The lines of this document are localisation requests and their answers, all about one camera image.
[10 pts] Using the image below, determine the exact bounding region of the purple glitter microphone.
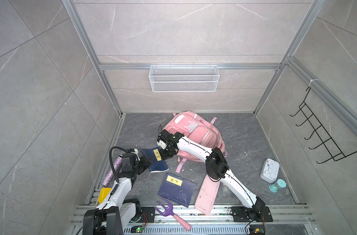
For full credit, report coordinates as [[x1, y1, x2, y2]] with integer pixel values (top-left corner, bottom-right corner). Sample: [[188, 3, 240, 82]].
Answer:
[[101, 157, 123, 187]]

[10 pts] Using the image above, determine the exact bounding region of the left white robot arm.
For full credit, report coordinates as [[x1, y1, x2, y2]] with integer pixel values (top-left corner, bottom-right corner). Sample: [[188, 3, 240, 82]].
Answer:
[[79, 148, 151, 235]]

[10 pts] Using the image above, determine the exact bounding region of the clear plastic pen box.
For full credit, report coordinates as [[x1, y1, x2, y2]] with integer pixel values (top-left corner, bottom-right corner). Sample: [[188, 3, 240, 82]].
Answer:
[[222, 184, 230, 195]]

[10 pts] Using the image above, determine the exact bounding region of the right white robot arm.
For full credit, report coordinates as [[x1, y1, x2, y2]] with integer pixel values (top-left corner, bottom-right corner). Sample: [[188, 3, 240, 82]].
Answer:
[[157, 130, 266, 220]]

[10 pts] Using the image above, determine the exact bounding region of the pink school backpack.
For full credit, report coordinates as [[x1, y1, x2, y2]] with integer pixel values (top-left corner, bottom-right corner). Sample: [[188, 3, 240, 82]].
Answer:
[[163, 112, 226, 173]]

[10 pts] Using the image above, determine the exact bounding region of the large navy blue book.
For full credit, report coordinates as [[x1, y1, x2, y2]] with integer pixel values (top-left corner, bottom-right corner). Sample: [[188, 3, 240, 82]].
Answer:
[[158, 173, 196, 208]]

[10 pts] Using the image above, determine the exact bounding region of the black wire hook rack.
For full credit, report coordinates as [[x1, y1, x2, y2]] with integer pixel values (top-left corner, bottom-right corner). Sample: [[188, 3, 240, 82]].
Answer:
[[290, 87, 357, 164]]

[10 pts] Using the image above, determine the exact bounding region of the small green circuit board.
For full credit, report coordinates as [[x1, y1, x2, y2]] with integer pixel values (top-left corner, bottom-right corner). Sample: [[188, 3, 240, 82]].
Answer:
[[130, 225, 146, 234]]

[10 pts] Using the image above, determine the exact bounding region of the white power strip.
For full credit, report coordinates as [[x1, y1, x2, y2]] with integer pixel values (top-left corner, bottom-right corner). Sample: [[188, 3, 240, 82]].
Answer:
[[260, 158, 280, 184]]

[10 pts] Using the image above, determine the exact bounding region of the yellow toy shovel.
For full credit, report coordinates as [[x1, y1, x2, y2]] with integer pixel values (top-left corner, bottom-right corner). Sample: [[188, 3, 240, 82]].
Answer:
[[98, 188, 112, 204]]

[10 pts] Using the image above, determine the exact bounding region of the pink pencil case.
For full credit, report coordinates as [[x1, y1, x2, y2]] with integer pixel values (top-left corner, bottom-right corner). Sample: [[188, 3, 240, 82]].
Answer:
[[194, 175, 221, 215]]

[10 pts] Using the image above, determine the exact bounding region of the purple toy garden fork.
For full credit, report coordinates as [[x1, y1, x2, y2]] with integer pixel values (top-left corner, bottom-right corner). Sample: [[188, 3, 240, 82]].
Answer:
[[154, 197, 192, 232]]

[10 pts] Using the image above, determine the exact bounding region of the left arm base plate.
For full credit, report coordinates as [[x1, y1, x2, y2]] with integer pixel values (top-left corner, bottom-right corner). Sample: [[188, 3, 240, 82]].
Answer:
[[130, 206, 155, 224]]

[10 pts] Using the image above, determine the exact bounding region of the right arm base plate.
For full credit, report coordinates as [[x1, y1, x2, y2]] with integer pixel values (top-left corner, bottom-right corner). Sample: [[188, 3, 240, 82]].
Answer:
[[230, 207, 273, 222]]

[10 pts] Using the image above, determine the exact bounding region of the small navy blue book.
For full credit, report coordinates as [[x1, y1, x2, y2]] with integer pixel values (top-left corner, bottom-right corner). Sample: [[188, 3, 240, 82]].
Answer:
[[141, 147, 169, 173]]

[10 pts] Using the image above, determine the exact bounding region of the white wire mesh basket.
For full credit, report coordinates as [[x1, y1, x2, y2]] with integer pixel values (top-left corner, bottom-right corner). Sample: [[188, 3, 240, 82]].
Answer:
[[149, 65, 220, 93]]

